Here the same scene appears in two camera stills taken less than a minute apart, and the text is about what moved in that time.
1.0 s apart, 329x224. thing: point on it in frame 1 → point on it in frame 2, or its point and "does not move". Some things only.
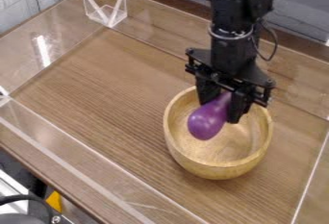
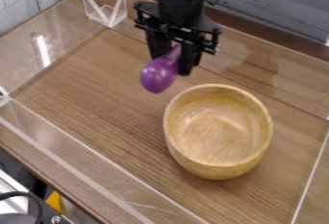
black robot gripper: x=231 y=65 → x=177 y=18
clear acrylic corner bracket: x=107 y=14 does not move
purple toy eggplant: x=207 y=118 → x=158 y=72
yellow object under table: x=54 y=201 does not move
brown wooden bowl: x=226 y=156 does not move
